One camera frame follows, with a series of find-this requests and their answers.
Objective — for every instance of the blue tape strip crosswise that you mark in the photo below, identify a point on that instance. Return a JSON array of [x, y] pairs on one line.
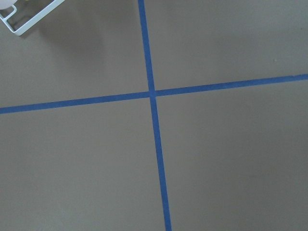
[[146, 94]]

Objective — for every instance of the blue tape strip lengthwise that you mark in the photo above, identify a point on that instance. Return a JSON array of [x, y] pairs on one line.
[[154, 113]]

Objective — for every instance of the white cup in rack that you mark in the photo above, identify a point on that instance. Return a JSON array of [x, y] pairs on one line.
[[4, 4]]

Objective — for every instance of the white wire cup rack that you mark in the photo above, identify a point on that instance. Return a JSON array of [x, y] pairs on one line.
[[26, 13]]

